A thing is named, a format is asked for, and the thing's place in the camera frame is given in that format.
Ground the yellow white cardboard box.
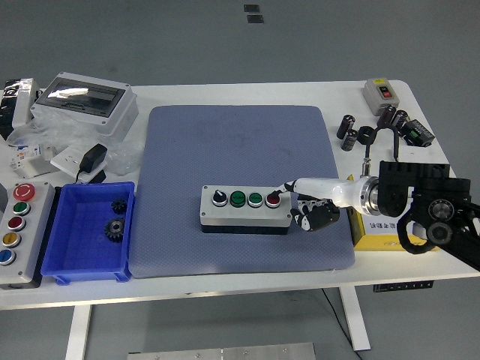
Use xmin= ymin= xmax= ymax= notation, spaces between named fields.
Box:
xmin=346 ymin=174 xmax=443 ymax=253

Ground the grey distribution box clear lid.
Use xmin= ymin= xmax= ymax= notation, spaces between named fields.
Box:
xmin=29 ymin=70 xmax=140 ymax=143

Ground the plain white box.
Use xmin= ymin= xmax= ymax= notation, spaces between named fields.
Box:
xmin=12 ymin=88 xmax=41 ymax=131

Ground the black table control panel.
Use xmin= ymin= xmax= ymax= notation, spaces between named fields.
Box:
xmin=373 ymin=280 xmax=434 ymax=293

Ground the black cylindrical capacitor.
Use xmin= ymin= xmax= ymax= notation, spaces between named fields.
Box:
xmin=389 ymin=109 xmax=410 ymax=132
xmin=340 ymin=128 xmax=359 ymax=152
xmin=336 ymin=114 xmax=356 ymax=141
xmin=376 ymin=103 xmax=398 ymax=130

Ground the grey four-button control box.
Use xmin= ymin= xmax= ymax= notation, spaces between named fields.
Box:
xmin=199 ymin=184 xmax=293 ymax=236

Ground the blue plastic bin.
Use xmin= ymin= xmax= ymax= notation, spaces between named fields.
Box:
xmin=40 ymin=181 xmax=137 ymax=286

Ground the white circuit breaker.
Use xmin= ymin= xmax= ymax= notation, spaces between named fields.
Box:
xmin=7 ymin=144 xmax=57 ymax=179

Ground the clear plastic bag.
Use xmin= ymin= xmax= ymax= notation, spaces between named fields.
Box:
xmin=7 ymin=108 xmax=146 ymax=177

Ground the black power adapter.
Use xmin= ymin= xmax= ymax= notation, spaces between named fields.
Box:
xmin=74 ymin=143 xmax=109 ymax=185

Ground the thin black floor cable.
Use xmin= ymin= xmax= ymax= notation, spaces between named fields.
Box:
xmin=321 ymin=288 xmax=364 ymax=360

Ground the black module green terminal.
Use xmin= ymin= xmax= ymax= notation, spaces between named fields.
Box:
xmin=399 ymin=118 xmax=436 ymax=148

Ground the grey five-button control box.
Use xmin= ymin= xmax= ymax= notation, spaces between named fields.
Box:
xmin=0 ymin=181 xmax=57 ymax=290

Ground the silver metal plate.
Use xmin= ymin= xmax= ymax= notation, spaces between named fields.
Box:
xmin=127 ymin=341 xmax=317 ymax=360

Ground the grey-blue textured mat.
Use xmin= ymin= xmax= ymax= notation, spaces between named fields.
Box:
xmin=129 ymin=104 xmax=356 ymax=279

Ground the white socket plate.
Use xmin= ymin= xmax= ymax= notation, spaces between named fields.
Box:
xmin=50 ymin=145 xmax=95 ymax=178

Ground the black hex nut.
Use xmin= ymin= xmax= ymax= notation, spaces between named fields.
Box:
xmin=356 ymin=126 xmax=378 ymax=146

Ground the white table leg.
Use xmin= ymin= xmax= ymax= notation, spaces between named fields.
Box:
xmin=339 ymin=286 xmax=371 ymax=352
xmin=64 ymin=305 xmax=93 ymax=360

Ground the large black bevel gear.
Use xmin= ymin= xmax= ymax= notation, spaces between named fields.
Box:
xmin=103 ymin=216 xmax=127 ymax=243

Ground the white wall switch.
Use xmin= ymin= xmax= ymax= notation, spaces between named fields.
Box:
xmin=391 ymin=145 xmax=434 ymax=166

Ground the grey red-black switch box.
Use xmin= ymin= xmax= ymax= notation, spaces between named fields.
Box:
xmin=362 ymin=77 xmax=401 ymax=116

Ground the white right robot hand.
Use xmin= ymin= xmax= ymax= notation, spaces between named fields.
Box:
xmin=270 ymin=177 xmax=363 ymax=232

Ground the black shiny foil package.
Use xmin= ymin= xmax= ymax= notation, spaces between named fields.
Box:
xmin=0 ymin=77 xmax=37 ymax=142

